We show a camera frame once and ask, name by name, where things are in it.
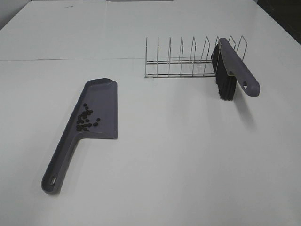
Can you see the grey plastic dustpan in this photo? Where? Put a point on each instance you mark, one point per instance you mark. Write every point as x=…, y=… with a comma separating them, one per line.
x=102, y=96

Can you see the pile of coffee beans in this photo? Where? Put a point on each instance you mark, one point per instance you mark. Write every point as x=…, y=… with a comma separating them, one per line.
x=86, y=119

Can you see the grey hand brush black bristles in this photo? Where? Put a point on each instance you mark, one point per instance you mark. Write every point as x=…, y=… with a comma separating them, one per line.
x=229, y=70

